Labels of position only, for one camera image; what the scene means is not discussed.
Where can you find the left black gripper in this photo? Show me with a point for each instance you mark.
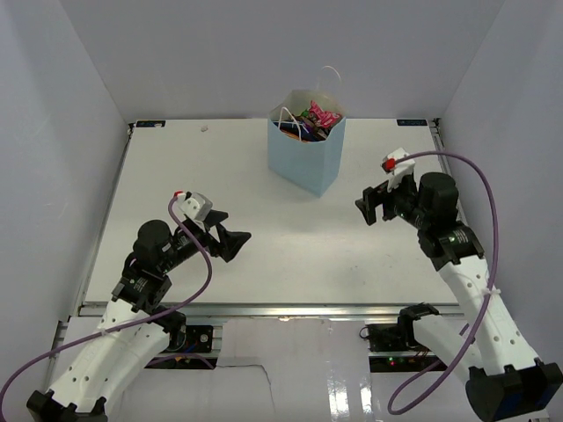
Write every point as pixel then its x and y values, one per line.
pixel 230 241

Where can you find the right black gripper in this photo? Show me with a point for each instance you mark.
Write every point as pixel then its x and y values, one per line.
pixel 383 196

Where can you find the pink candy packet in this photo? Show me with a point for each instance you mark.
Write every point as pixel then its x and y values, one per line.
pixel 322 118

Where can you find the blue snack bag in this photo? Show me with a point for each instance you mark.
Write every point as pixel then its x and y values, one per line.
pixel 303 130

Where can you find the orange potato chip bag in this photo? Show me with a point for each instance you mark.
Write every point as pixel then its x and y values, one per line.
pixel 296 132

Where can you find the brown M&M's packet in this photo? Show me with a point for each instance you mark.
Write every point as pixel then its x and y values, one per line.
pixel 311 128

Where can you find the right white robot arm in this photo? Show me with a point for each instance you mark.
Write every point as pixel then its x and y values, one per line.
pixel 502 374

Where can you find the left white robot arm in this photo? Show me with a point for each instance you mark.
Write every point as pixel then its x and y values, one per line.
pixel 135 327

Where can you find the light blue paper bag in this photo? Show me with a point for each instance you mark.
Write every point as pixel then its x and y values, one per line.
pixel 312 166

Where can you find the right blue table label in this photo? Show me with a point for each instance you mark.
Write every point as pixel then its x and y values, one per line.
pixel 412 122

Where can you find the blue table label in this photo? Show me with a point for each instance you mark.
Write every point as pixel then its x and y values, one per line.
pixel 412 122
pixel 150 123

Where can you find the left blue table label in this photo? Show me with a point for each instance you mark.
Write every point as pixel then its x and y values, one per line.
pixel 150 123

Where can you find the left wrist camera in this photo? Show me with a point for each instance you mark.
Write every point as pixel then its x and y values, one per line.
pixel 194 206

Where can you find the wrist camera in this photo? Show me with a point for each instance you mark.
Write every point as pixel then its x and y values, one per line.
pixel 397 166
pixel 194 206

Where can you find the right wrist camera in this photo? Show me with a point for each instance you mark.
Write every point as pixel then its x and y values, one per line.
pixel 397 166

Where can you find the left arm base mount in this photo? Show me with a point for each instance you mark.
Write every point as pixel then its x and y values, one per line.
pixel 191 339

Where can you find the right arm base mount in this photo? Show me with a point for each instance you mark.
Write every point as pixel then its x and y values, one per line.
pixel 398 337

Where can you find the aluminium front rail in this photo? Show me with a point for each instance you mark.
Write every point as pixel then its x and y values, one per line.
pixel 266 310

